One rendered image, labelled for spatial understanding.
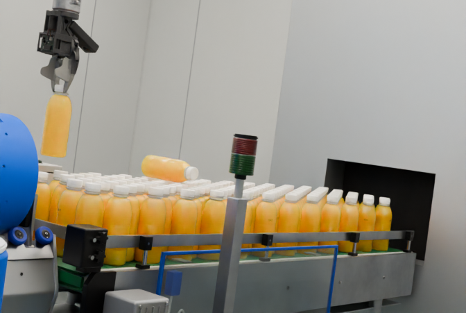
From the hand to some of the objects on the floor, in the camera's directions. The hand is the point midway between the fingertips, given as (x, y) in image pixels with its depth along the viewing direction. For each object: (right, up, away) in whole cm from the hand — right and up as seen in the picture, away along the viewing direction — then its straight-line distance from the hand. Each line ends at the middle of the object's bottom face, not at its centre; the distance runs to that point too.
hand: (62, 87), depth 217 cm
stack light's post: (+33, -138, -15) cm, 142 cm away
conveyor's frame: (+36, -138, +45) cm, 149 cm away
